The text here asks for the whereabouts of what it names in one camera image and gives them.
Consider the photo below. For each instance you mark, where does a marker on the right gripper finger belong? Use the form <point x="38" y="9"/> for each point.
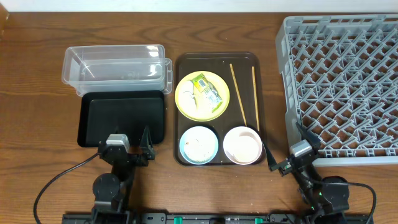
<point x="307" y="135"/>
<point x="270" y="158"/>

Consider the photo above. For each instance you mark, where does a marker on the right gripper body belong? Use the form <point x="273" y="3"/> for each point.
<point x="286" y="168"/>

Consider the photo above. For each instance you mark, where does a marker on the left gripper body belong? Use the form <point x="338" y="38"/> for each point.
<point x="130" y="156"/>

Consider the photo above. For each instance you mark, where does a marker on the pink white bowl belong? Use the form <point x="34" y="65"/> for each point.
<point x="233" y="134"/>

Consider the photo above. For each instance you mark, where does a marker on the wooden chopstick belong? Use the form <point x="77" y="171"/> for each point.
<point x="255" y="97"/>
<point x="238" y="94"/>

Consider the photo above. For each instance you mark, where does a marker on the blue bowl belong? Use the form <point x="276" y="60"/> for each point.
<point x="198" y="131"/>

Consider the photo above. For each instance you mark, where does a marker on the green snack wrapper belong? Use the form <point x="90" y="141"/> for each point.
<point x="208" y="92"/>

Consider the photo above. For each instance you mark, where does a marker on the small white cup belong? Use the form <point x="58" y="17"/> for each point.
<point x="244" y="149"/>

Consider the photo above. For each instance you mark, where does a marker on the rice food waste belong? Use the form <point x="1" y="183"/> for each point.
<point x="199" y="148"/>

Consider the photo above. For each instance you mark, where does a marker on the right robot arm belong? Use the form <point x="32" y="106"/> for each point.
<point x="327" y="197"/>

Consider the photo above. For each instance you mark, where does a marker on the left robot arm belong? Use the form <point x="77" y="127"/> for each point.
<point x="112" y="190"/>

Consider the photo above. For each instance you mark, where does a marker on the grey dishwasher rack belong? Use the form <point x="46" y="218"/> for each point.
<point x="340" y="82"/>

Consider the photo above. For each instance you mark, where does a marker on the black plastic tray bin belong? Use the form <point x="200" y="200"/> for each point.
<point x="122" y="112"/>

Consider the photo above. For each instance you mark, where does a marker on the yellow round plate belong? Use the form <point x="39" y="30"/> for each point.
<point x="202" y="112"/>

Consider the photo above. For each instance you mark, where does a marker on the clear plastic bin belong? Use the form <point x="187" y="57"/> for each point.
<point x="105" y="68"/>

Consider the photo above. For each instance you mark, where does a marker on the dark brown serving tray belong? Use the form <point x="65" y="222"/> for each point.
<point x="218" y="63"/>

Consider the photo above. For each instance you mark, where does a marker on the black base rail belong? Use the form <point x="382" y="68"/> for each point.
<point x="162" y="218"/>

